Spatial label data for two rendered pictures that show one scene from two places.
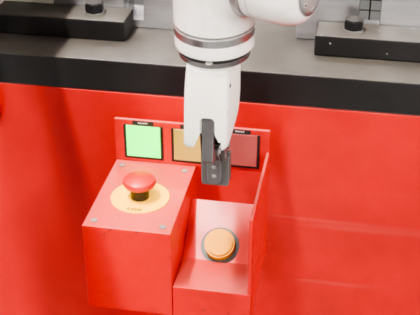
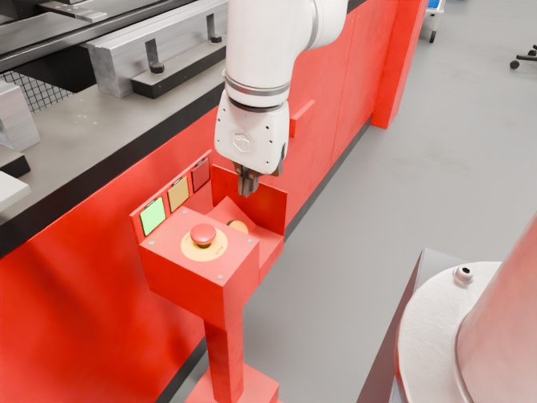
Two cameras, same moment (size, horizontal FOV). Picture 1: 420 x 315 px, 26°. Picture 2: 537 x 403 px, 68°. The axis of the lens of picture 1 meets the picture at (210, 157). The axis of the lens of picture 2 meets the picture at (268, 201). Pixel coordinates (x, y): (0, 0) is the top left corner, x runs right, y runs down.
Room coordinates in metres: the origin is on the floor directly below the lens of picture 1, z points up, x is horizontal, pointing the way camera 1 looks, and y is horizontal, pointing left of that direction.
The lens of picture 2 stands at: (0.71, 0.45, 1.24)
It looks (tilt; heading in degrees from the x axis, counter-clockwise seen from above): 41 degrees down; 287
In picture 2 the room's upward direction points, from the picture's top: 3 degrees clockwise
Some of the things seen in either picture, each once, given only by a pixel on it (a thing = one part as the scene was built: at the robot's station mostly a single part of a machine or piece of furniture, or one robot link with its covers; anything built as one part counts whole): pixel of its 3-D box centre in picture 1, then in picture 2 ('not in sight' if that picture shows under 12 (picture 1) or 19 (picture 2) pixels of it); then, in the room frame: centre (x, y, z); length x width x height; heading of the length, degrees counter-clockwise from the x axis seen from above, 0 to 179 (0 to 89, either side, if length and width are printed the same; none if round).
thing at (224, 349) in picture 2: not in sight; (224, 345); (0.93, 0.04, 0.39); 0.06 x 0.06 x 0.54; 80
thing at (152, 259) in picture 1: (180, 217); (216, 236); (0.93, 0.04, 0.75); 0.20 x 0.16 x 0.18; 80
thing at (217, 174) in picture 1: (213, 165); (257, 179); (0.88, 0.00, 0.86); 0.03 x 0.03 x 0.07; 80
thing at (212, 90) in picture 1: (215, 85); (253, 124); (0.88, -0.01, 0.95); 0.10 x 0.07 x 0.11; 170
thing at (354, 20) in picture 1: (354, 24); (157, 68); (1.16, -0.20, 0.91); 0.03 x 0.03 x 0.02
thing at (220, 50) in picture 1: (214, 33); (256, 83); (0.88, -0.01, 1.01); 0.09 x 0.08 x 0.03; 170
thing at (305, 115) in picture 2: not in sight; (302, 118); (0.97, -0.69, 0.58); 0.15 x 0.02 x 0.07; 80
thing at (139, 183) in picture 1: (139, 189); (204, 238); (0.93, 0.08, 0.79); 0.04 x 0.04 x 0.04
